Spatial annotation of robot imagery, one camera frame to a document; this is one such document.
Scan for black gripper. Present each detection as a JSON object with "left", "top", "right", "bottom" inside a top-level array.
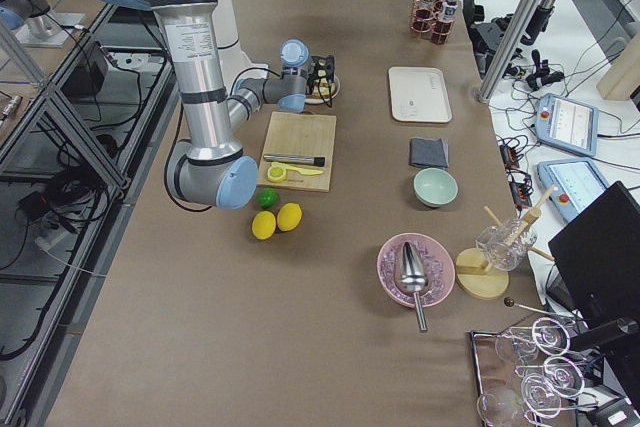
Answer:
[{"left": 306, "top": 75, "right": 321, "bottom": 96}]

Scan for plain bread slice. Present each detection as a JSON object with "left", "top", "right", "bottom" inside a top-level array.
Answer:
[{"left": 316, "top": 79, "right": 338, "bottom": 99}]

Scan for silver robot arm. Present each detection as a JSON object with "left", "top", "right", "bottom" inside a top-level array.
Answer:
[{"left": 101, "top": 0, "right": 311, "bottom": 209}]

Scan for cream rabbit tray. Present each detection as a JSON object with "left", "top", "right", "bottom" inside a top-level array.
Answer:
[{"left": 388, "top": 66, "right": 452, "bottom": 124}]

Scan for metal tray with glasses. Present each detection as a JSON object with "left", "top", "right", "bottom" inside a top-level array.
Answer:
[{"left": 469, "top": 316, "right": 599, "bottom": 426}]

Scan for white round plate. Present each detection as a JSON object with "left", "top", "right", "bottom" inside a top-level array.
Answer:
[{"left": 305, "top": 70, "right": 340, "bottom": 108}]

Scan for wooden cutting board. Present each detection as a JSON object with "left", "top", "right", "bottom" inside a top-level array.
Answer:
[{"left": 258, "top": 111, "right": 337, "bottom": 193}]

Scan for metal rod with black tip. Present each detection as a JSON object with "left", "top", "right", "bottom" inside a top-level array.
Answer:
[{"left": 263, "top": 154, "right": 326, "bottom": 167}]

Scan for yellow plastic knife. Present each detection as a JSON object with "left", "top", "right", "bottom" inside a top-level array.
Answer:
[{"left": 271, "top": 162, "right": 324, "bottom": 176}]

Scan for tea bottle three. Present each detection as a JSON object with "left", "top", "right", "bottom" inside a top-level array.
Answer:
[{"left": 431, "top": 0, "right": 459, "bottom": 45}]

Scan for half lemon slice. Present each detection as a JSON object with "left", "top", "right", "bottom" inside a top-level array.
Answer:
[{"left": 266, "top": 165, "right": 287, "bottom": 183}]

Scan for green lime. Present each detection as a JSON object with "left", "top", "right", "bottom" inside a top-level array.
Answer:
[{"left": 258, "top": 188, "right": 279, "bottom": 209}]

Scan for grey folded cloth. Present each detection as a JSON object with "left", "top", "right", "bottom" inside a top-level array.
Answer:
[{"left": 409, "top": 137, "right": 449, "bottom": 168}]

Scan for yellow lemon right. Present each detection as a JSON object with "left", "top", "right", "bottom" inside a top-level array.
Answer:
[{"left": 276, "top": 203, "right": 303, "bottom": 232}]

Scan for yellow lemon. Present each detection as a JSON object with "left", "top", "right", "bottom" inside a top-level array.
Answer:
[
  {"left": 251, "top": 211, "right": 277, "bottom": 241},
  {"left": 276, "top": 203, "right": 303, "bottom": 232}
]

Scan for yellow lemon left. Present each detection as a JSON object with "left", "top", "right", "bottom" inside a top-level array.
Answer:
[{"left": 251, "top": 211, "right": 277, "bottom": 241}]

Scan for mint green bowl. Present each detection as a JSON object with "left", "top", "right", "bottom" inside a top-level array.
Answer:
[{"left": 413, "top": 168, "right": 459, "bottom": 208}]

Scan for pink bowl with ice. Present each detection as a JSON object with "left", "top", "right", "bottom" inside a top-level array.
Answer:
[{"left": 377, "top": 233, "right": 455, "bottom": 308}]

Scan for metal scoop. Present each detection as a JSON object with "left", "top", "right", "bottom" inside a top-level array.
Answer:
[{"left": 394, "top": 242, "right": 429, "bottom": 333}]

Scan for clear glass mug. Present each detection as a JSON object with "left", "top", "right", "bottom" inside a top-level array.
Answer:
[{"left": 475, "top": 218, "right": 538, "bottom": 271}]

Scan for blue teach pendant far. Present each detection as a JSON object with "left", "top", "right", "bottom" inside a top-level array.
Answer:
[{"left": 534, "top": 94, "right": 599, "bottom": 157}]

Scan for blue teach pendant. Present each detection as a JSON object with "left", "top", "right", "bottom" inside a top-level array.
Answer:
[
  {"left": 537, "top": 158, "right": 610, "bottom": 222},
  {"left": 534, "top": 94, "right": 599, "bottom": 157}
]

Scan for blue teach pendant near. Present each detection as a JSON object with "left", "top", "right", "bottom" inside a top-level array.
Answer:
[{"left": 537, "top": 158, "right": 610, "bottom": 222}]

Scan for black monitor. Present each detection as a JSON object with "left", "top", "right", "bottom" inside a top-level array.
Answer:
[{"left": 548, "top": 181, "right": 639, "bottom": 327}]

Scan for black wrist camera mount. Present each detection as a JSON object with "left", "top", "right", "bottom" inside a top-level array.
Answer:
[{"left": 308, "top": 55, "right": 335, "bottom": 83}]

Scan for copper wire bottle rack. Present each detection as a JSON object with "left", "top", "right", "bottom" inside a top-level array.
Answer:
[{"left": 409, "top": 0, "right": 441, "bottom": 41}]

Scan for aluminium frame post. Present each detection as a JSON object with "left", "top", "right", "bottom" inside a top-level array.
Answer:
[{"left": 477, "top": 0, "right": 540, "bottom": 104}]

